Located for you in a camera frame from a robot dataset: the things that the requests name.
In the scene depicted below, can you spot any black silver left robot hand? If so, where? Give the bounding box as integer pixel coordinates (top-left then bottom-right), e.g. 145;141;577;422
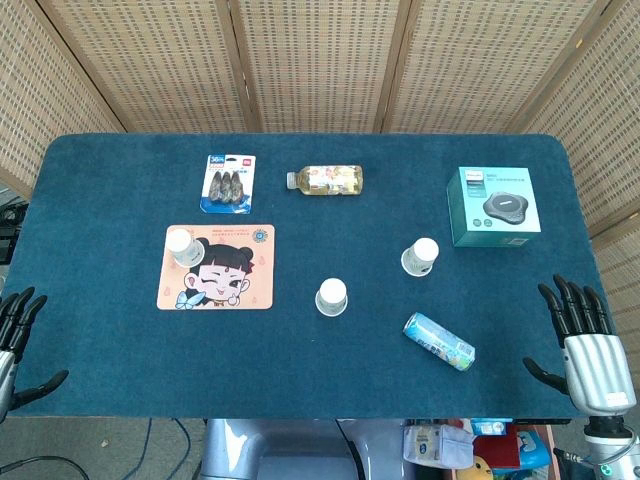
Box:
0;286;70;421

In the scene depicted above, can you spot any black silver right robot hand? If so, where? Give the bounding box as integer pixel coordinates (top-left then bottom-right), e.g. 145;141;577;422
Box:
523;273;639;417

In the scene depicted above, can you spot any white paper cup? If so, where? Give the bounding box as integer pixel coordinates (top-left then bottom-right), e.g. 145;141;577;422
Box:
314;277;349;318
165;228;204;267
400;237;440;277

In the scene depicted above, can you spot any black equipment beside table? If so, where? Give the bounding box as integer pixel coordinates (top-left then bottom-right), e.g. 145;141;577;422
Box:
0;199;29;266

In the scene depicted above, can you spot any small blue white box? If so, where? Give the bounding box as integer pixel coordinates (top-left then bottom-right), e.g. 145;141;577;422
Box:
469;418;514;436

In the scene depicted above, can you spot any red book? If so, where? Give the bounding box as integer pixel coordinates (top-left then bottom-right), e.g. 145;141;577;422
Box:
472;432;522;470

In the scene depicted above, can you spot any yellow plush toy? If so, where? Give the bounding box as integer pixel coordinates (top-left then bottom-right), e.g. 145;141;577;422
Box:
469;455;494;480

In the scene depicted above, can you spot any teal drink can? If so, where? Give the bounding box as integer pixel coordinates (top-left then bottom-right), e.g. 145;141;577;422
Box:
403;312;476;371

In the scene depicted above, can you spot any white fabric bag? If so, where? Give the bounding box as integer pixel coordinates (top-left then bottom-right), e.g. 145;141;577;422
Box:
402;423;474;470

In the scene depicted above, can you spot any teal speakerphone product box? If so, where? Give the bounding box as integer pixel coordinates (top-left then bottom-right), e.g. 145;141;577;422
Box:
446;166;542;248

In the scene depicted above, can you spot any cartoon girl mouse pad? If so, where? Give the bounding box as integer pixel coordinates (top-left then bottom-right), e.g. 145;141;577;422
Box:
156;223;276;311

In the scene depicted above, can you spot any blue felt table cloth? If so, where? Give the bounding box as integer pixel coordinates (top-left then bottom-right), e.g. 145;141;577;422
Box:
0;132;632;420

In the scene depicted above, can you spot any blue binder clip blister pack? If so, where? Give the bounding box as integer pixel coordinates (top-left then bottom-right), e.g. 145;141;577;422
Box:
199;153;257;215

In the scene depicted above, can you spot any grey robot torso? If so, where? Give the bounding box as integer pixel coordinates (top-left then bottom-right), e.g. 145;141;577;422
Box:
199;418;407;480

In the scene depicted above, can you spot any yellow drink plastic bottle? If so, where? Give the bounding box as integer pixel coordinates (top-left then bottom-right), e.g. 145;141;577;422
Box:
285;164;365;197

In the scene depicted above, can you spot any bamboo folding screen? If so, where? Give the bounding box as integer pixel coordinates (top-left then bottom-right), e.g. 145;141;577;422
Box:
0;0;640;369

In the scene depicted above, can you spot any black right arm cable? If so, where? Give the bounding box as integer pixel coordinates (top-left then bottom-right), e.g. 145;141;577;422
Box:
551;434;640;469

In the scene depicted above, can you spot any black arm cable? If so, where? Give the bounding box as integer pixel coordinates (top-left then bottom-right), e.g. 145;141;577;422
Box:
551;434;640;469
0;453;92;480

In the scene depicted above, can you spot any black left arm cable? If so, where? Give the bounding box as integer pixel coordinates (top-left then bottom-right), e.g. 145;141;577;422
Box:
0;453;92;480

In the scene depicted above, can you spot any blue floor cable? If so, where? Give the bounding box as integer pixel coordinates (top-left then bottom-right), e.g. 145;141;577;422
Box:
132;418;154;480

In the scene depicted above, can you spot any black floor cable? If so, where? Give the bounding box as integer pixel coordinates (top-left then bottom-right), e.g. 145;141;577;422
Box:
171;418;194;452

